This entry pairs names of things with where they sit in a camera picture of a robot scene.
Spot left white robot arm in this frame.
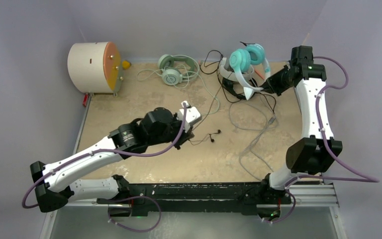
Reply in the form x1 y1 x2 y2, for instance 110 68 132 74
27 102 201 213

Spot mint green headphones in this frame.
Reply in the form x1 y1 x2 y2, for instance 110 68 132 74
136 54 221 116

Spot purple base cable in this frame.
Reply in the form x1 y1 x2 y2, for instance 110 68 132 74
107 193 163 233
262 199 296 225

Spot white grey headphones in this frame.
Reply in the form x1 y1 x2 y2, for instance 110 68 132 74
219 57 255 82

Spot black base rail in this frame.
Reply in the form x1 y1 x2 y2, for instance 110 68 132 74
97 175 292 217

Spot yellow small object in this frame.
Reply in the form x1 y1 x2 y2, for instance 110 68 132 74
121 60 132 70

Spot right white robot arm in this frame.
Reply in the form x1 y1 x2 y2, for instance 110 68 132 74
259 46 343 203

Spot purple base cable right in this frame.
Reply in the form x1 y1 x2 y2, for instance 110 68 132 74
262 199 296 225

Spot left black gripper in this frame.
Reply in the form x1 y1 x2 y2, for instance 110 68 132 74
148 112 194 150

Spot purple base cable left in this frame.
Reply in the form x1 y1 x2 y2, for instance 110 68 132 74
107 193 163 233

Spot black headphones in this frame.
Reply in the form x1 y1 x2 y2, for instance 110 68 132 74
199 50 278 115

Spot orange pencil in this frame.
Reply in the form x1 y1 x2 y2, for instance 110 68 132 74
254 69 266 80

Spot red clamp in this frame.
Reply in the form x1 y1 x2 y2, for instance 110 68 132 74
82 94 89 108

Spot white cylinder drum orange lid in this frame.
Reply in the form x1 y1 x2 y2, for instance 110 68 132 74
67 42 122 96

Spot teal cat-ear headphones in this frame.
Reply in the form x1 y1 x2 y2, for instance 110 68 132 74
229 43 271 100

